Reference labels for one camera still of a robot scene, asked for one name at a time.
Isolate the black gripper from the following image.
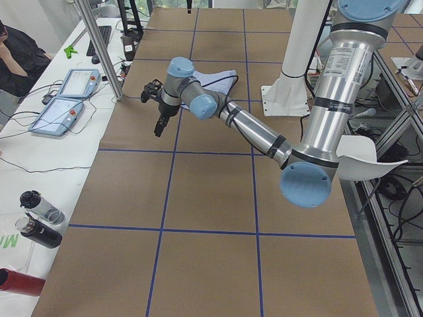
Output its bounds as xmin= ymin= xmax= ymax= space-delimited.
xmin=154 ymin=94 xmax=181 ymax=137

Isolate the blue striped button shirt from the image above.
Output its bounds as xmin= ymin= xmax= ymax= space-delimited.
xmin=193 ymin=70 xmax=237 ymax=94

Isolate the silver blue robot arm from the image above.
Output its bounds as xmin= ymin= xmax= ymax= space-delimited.
xmin=154 ymin=1 xmax=402 ymax=208
xmin=186 ymin=0 xmax=192 ymax=14

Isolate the person in black clothes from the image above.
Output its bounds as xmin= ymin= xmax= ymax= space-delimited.
xmin=1 ymin=24 xmax=52 ymax=97

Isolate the person's hand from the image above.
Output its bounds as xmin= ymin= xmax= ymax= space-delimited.
xmin=0 ymin=42 xmax=11 ymax=59

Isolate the upper blue teach pendant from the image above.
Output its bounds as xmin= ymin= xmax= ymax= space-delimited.
xmin=56 ymin=69 xmax=101 ymax=99

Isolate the blue teach pendant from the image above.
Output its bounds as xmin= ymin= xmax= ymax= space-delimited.
xmin=56 ymin=69 xmax=101 ymax=99
xmin=28 ymin=97 xmax=84 ymax=137

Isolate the lower blue teach pendant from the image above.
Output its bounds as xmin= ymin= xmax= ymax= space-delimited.
xmin=28 ymin=97 xmax=84 ymax=137

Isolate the black keyboard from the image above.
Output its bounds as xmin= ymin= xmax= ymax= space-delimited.
xmin=86 ymin=25 xmax=113 ymax=57

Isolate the green plastic clamp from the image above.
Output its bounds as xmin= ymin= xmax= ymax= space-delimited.
xmin=63 ymin=44 xmax=79 ymax=59

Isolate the clear bottle black lid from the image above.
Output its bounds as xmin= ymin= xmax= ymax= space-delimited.
xmin=19 ymin=190 xmax=65 ymax=225

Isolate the white plastic chair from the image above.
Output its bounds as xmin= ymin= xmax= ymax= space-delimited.
xmin=336 ymin=135 xmax=408 ymax=181

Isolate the red bottle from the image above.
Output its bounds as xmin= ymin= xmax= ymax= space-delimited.
xmin=1 ymin=268 xmax=46 ymax=297

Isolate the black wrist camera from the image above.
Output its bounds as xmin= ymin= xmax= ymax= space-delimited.
xmin=140 ymin=79 xmax=163 ymax=103

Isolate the aluminium frame post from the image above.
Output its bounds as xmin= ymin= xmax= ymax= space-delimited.
xmin=75 ymin=0 xmax=124 ymax=101

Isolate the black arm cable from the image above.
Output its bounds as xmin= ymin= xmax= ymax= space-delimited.
xmin=198 ymin=75 xmax=239 ymax=133

